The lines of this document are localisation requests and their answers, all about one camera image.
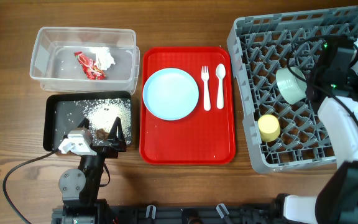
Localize red serving tray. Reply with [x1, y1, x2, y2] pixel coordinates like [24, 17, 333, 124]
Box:
[139, 47, 236, 165]

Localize grey dishwasher rack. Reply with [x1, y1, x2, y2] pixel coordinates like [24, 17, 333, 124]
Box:
[227, 6, 358, 174]

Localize light blue plate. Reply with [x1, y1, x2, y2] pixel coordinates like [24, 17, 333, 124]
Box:
[142, 68, 200, 121]

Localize rice and food scraps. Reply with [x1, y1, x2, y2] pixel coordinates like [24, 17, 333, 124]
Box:
[57, 98, 132, 147]

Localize white plastic spoon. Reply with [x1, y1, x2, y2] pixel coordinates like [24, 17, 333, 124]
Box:
[216, 63, 226, 110]

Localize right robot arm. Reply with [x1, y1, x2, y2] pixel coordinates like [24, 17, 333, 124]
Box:
[276, 35, 358, 223]

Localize green bowl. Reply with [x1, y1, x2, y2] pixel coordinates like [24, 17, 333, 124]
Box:
[276, 68, 307, 105]

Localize black plastic tray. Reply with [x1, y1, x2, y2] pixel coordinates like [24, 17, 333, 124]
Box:
[43, 91, 132, 151]

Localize white plastic fork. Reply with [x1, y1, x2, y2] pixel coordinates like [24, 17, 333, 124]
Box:
[201, 66, 211, 111]

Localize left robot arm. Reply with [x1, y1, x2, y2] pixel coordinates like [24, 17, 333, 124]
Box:
[51, 118, 127, 224]

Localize clear plastic bin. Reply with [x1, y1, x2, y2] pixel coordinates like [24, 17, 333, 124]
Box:
[29, 27, 140, 94]

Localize white napkin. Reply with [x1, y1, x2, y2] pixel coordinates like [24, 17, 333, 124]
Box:
[93, 47, 116, 70]

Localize red snack wrapper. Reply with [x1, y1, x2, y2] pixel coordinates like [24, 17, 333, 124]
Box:
[74, 51, 106, 80]

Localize yellow cup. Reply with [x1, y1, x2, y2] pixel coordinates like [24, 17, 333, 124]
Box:
[258, 114, 280, 142]

